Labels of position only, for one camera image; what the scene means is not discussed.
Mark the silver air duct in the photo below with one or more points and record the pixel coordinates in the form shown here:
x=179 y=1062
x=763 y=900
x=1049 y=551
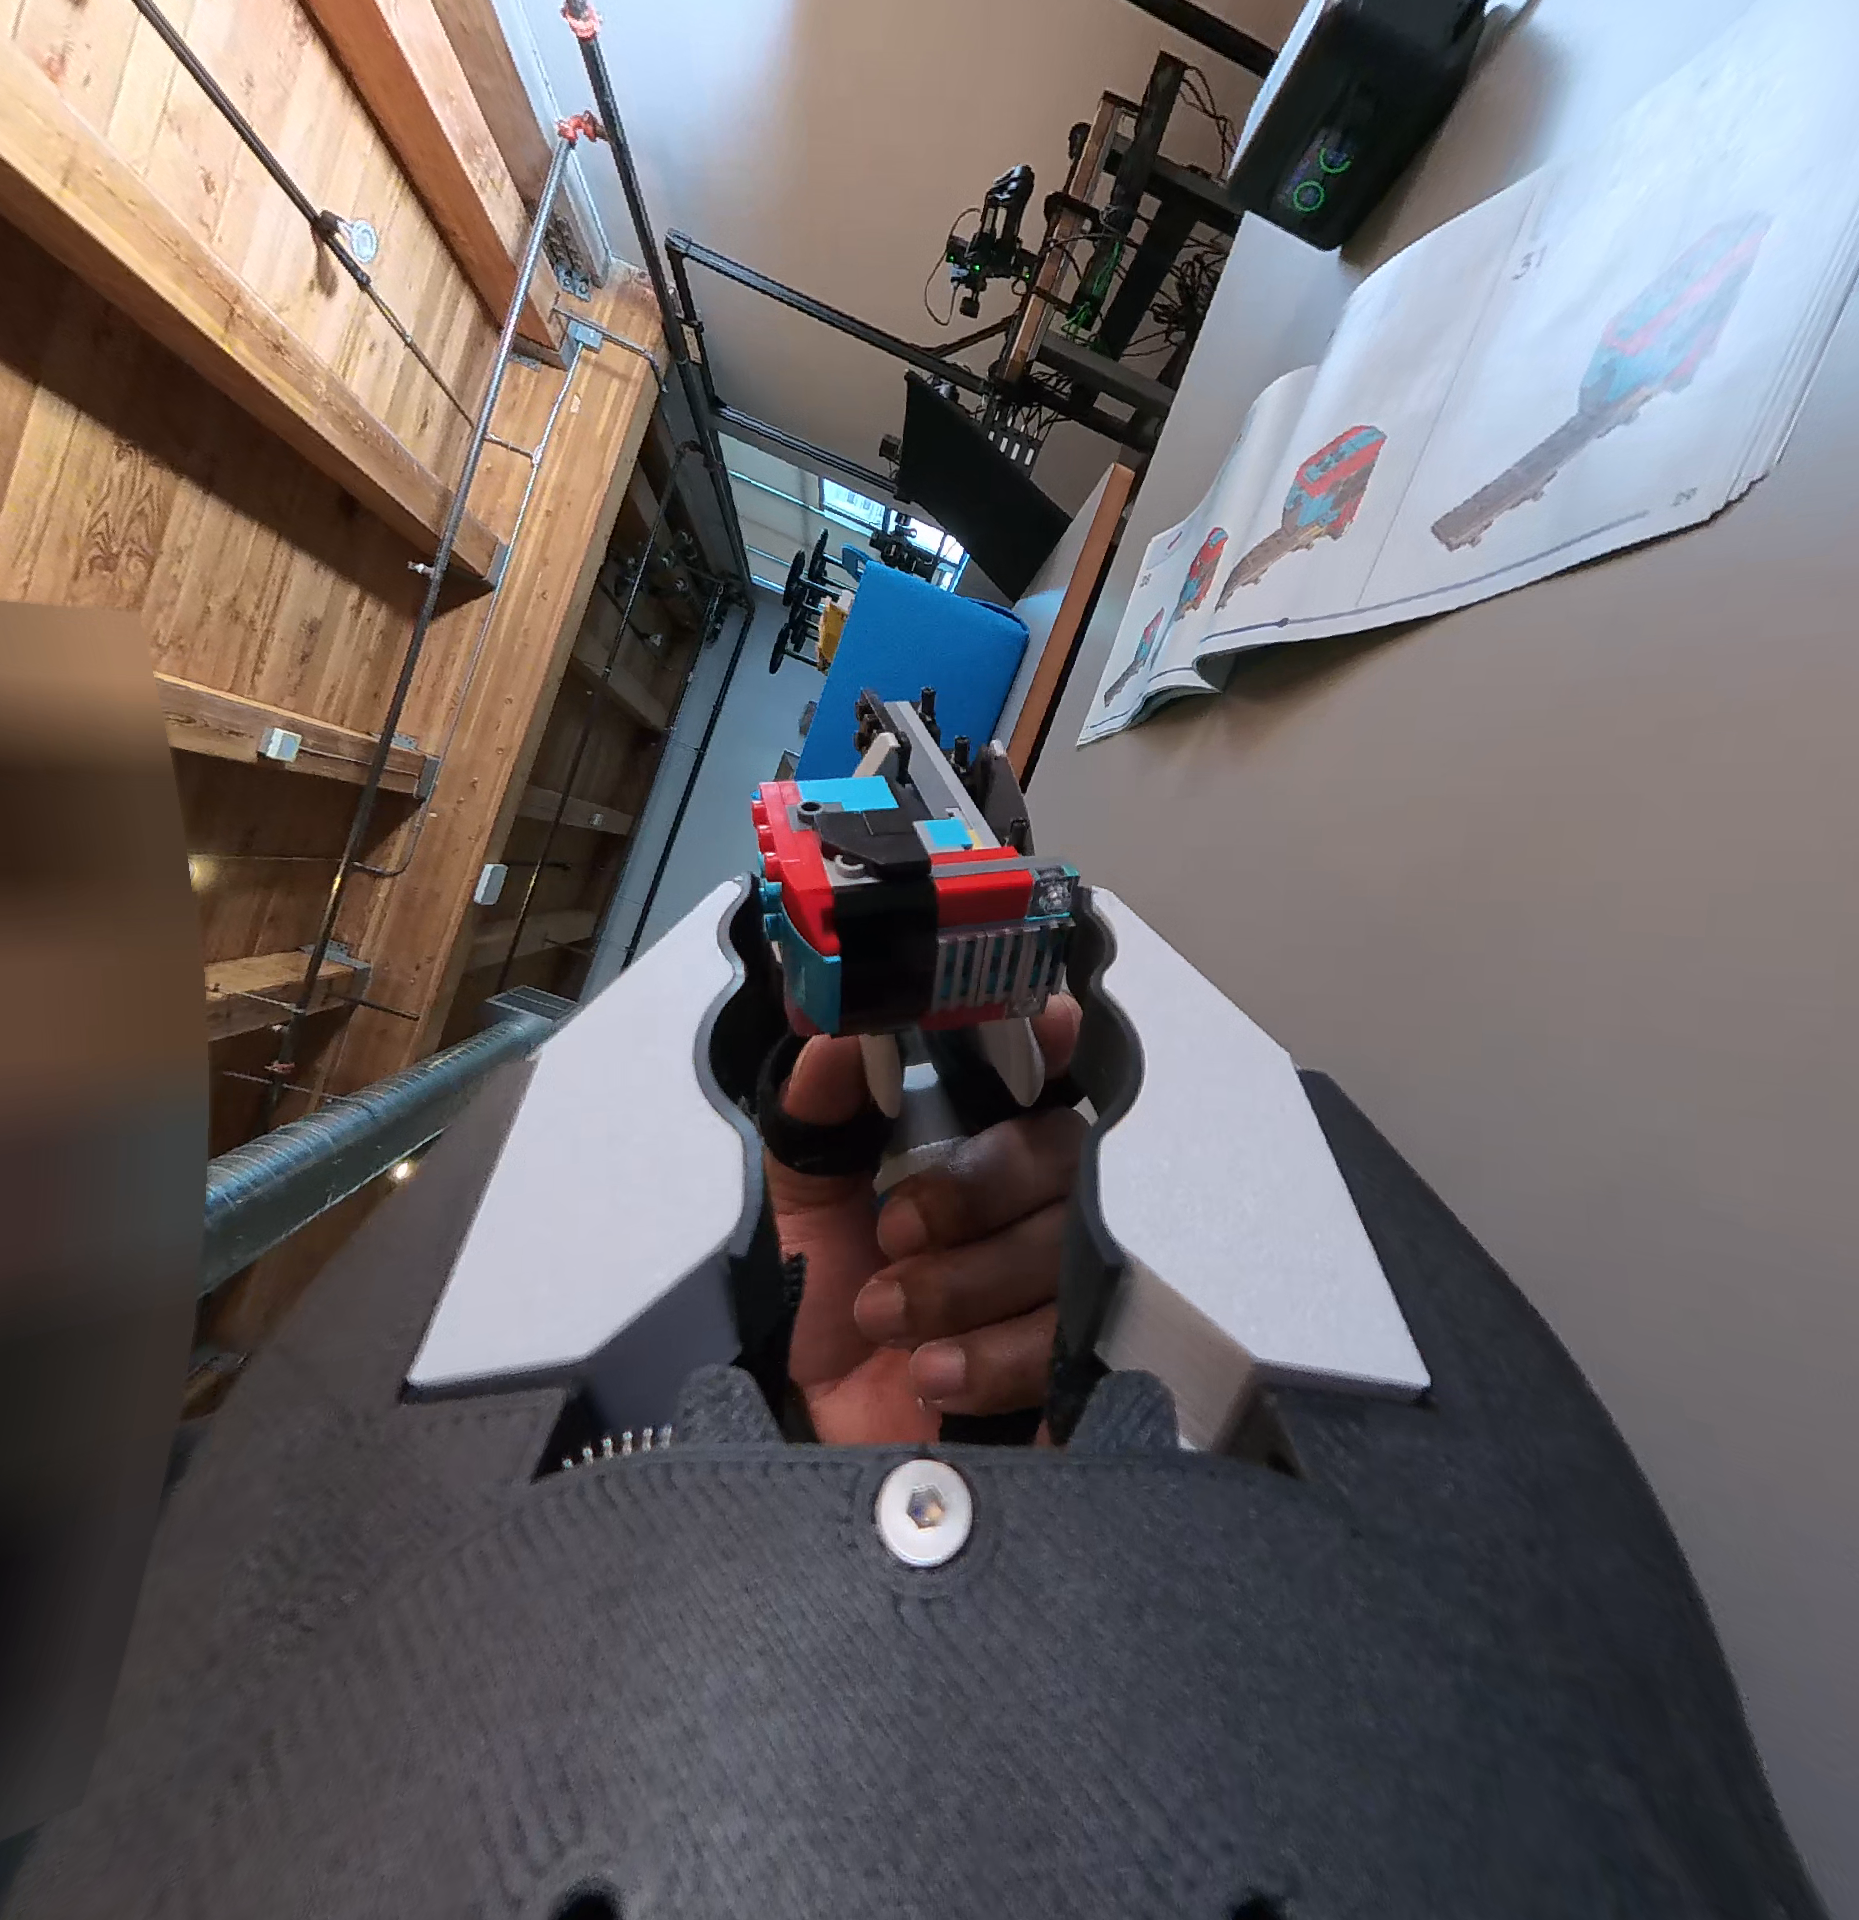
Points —
x=344 y=1140

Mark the wood-edged grey table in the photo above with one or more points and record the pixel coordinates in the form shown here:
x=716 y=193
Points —
x=1061 y=600

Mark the toy brick truck model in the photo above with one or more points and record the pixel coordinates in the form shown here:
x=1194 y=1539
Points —
x=867 y=930

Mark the brick instruction booklet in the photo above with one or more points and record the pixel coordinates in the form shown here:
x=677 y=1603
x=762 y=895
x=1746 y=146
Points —
x=1543 y=374

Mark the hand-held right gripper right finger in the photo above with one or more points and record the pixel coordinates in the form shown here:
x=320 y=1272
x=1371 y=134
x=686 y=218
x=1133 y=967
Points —
x=1245 y=1199

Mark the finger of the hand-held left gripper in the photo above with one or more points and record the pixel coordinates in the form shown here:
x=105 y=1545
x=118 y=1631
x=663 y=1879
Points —
x=1013 y=804

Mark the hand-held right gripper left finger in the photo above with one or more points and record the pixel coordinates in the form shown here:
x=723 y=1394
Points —
x=598 y=1199

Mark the black electronic device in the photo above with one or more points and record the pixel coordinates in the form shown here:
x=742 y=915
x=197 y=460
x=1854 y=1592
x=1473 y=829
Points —
x=1348 y=105

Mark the distant window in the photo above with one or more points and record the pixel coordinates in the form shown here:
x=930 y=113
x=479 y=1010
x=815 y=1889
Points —
x=854 y=502

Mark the black cabinet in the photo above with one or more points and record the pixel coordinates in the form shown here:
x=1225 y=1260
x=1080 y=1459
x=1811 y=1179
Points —
x=975 y=497

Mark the person's left hand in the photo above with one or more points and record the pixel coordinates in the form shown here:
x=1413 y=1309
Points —
x=944 y=1276

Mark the light blue felt partition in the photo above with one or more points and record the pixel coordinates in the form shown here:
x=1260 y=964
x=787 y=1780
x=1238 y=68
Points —
x=914 y=661

